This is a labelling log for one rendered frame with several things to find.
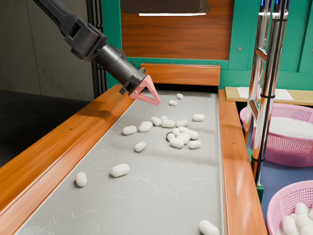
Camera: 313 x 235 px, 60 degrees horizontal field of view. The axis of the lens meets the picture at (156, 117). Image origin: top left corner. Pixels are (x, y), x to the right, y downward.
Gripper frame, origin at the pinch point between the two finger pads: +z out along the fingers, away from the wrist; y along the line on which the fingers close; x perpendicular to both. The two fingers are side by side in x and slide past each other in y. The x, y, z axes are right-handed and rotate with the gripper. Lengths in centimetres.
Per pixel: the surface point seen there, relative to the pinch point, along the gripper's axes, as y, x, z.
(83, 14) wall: 237, 66, -116
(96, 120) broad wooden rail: -2.8, 14.9, -9.1
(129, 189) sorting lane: -28.2, 6.2, 5.7
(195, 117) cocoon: 7.4, -1.7, 12.0
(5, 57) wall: 262, 193, -181
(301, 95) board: 29, -26, 36
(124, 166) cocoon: -23.8, 6.0, 2.7
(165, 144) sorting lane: -8.9, 3.7, 8.1
